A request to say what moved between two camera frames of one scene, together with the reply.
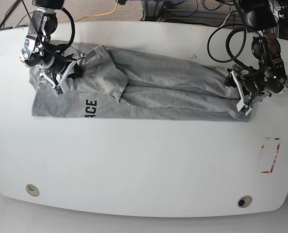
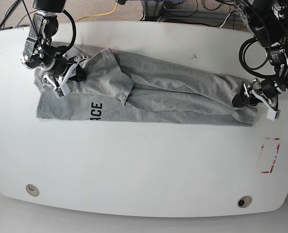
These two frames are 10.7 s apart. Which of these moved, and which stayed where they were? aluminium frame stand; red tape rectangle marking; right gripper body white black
Moved: right gripper body white black
Stayed: red tape rectangle marking; aluminium frame stand
